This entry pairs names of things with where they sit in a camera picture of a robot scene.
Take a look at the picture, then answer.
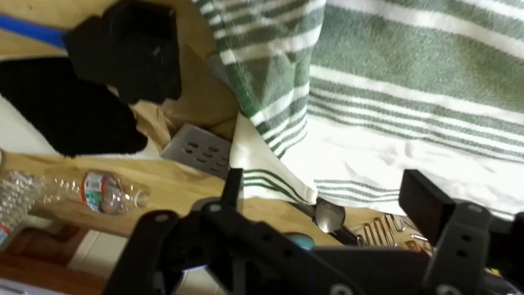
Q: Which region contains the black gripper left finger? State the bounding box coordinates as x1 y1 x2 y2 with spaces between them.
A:
222 170 243 209

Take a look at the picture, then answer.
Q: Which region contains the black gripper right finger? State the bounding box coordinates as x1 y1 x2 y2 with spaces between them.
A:
399 170 456 247

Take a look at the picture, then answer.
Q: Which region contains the green striped white towel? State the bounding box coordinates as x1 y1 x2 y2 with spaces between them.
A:
194 0 524 219

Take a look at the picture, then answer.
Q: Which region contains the teal measuring scoop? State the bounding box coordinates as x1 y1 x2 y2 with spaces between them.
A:
287 233 315 252

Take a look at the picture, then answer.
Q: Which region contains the brown paper bag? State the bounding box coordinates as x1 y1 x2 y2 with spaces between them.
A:
130 43 243 153

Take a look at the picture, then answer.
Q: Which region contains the black cloth mat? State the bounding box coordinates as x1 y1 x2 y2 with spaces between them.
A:
0 58 148 156

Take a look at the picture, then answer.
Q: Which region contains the crushed clear plastic bottle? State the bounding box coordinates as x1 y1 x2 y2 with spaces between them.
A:
0 171 151 248

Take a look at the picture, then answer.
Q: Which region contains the metal wire whisk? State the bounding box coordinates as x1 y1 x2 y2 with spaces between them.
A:
354 214 435 255

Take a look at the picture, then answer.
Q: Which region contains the black handled ladle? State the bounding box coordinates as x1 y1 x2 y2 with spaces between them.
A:
295 199 359 247

